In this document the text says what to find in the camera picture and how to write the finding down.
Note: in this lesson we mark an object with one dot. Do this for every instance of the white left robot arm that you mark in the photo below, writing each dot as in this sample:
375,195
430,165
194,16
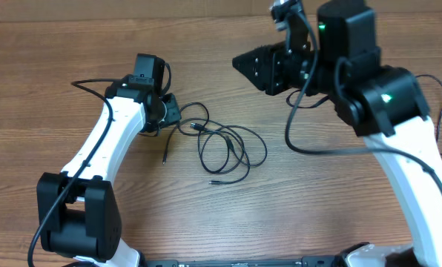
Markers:
78,214

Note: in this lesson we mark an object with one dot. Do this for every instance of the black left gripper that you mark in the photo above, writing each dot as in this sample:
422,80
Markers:
173,116

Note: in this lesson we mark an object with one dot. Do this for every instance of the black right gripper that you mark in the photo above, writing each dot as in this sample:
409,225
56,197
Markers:
271,68

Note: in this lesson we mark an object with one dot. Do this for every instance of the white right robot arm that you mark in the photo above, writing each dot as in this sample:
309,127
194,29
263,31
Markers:
384,105

